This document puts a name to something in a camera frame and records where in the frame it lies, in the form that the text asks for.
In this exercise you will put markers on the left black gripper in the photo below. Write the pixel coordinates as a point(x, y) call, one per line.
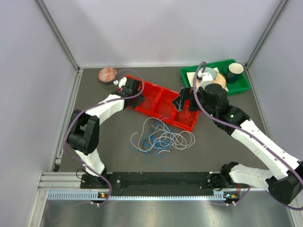
point(140, 99)

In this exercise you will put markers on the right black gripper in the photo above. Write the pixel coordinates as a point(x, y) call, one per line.
point(179, 101)

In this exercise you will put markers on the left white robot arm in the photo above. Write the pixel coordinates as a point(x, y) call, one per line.
point(83, 132)

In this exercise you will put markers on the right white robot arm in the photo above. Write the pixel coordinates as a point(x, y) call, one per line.
point(283, 179)

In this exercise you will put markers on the pink patterned bowl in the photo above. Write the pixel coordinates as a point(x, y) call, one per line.
point(107, 75)

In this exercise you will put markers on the red compartment bin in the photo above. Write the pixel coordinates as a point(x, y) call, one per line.
point(158, 104)

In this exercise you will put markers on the light blue bowl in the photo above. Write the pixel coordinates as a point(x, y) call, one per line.
point(213, 72)

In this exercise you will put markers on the tan ceramic plate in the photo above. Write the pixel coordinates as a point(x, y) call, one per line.
point(220, 80)

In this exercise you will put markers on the dark green mug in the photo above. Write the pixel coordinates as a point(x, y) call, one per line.
point(232, 72)

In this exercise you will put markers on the green plastic tray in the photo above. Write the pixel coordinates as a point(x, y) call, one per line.
point(241, 85)

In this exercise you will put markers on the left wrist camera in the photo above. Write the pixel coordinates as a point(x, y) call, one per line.
point(120, 83)

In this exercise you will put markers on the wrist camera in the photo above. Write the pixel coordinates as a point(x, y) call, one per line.
point(120, 83)
point(202, 84)

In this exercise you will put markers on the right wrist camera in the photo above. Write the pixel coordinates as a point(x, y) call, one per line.
point(202, 84)

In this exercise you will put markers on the slotted cable duct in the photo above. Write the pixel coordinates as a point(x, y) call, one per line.
point(101, 196)

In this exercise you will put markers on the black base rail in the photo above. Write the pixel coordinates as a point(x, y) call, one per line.
point(160, 183)

